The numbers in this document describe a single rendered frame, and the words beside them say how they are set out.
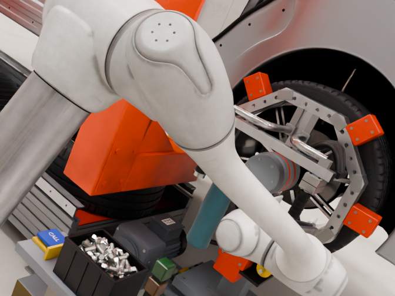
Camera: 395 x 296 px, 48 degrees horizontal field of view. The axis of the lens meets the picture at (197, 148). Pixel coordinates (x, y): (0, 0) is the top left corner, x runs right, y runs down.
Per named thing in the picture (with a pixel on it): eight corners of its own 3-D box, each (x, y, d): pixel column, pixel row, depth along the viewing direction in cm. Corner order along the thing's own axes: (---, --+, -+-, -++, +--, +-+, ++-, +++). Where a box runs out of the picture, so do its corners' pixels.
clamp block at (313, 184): (321, 192, 135) (330, 177, 133) (312, 195, 127) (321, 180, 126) (307, 184, 137) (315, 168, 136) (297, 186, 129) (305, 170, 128)
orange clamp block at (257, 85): (274, 96, 164) (267, 73, 165) (265, 94, 158) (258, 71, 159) (257, 103, 168) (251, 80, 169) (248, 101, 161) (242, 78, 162)
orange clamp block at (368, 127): (358, 145, 148) (385, 133, 144) (353, 146, 142) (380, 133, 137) (349, 127, 150) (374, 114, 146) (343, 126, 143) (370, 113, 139)
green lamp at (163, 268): (171, 278, 111) (177, 265, 110) (161, 282, 108) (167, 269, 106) (159, 268, 113) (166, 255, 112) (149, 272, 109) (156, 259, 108)
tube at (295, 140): (343, 166, 144) (360, 137, 141) (326, 170, 128) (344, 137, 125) (297, 140, 152) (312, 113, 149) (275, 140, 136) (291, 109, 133)
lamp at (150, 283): (163, 294, 112) (169, 281, 111) (153, 299, 109) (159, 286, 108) (152, 284, 114) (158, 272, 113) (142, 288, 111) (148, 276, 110)
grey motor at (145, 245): (178, 289, 204) (210, 226, 194) (115, 320, 168) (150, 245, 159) (151, 265, 212) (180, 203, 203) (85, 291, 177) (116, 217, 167)
